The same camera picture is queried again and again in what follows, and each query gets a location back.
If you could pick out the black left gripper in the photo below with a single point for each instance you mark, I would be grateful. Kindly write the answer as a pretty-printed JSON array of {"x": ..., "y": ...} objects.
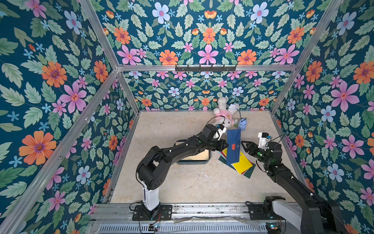
[{"x": 220, "y": 147}]

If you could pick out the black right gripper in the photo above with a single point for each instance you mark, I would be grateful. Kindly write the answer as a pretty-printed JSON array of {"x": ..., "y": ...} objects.
[{"x": 250, "y": 147}]

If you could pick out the navy blue envelope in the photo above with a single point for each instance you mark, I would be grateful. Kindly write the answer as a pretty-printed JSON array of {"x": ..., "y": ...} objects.
[{"x": 234, "y": 144}]

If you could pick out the cream yellow envelope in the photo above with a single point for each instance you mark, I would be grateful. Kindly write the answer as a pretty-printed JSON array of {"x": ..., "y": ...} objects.
[{"x": 203, "y": 156}]

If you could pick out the bright yellow envelope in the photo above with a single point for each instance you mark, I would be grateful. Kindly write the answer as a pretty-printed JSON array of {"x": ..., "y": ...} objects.
[{"x": 243, "y": 165}]

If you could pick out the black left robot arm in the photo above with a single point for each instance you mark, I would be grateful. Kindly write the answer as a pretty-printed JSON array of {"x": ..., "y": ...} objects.
[{"x": 152, "y": 170}]

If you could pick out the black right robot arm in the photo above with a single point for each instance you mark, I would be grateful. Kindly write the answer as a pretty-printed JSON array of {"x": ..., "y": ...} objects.
[{"x": 315, "y": 215}]

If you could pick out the teal storage box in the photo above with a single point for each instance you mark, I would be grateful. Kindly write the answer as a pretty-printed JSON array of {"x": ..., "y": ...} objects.
[{"x": 193, "y": 162}]

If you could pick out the blue faceted toy figure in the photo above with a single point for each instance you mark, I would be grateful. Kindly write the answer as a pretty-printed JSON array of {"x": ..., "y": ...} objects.
[{"x": 242, "y": 124}]

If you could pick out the dark green envelope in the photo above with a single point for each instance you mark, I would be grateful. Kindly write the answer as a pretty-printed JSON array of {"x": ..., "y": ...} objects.
[{"x": 248, "y": 173}]

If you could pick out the white plush bunny pink shirt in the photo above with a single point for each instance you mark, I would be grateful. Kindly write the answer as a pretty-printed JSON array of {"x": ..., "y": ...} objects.
[{"x": 224, "y": 114}]

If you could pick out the small green circuit board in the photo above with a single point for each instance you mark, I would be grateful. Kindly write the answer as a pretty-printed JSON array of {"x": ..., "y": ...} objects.
[{"x": 153, "y": 227}]

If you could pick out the white vent grille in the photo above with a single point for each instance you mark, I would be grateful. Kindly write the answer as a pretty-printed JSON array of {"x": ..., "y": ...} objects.
[{"x": 183, "y": 228}]

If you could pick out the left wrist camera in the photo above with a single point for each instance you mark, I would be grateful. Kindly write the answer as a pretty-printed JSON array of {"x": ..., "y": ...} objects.
[{"x": 221, "y": 129}]

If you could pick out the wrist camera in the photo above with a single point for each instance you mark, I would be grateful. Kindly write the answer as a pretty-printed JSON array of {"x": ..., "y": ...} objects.
[
  {"x": 221, "y": 129},
  {"x": 264, "y": 139}
]

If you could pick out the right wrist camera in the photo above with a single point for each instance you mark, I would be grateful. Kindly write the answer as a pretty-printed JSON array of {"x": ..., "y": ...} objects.
[{"x": 264, "y": 139}]

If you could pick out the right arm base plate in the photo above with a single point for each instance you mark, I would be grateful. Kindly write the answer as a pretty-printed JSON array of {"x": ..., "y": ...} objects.
[{"x": 256, "y": 212}]

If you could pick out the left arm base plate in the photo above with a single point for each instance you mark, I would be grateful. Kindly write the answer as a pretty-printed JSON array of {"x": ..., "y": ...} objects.
[{"x": 160, "y": 213}]

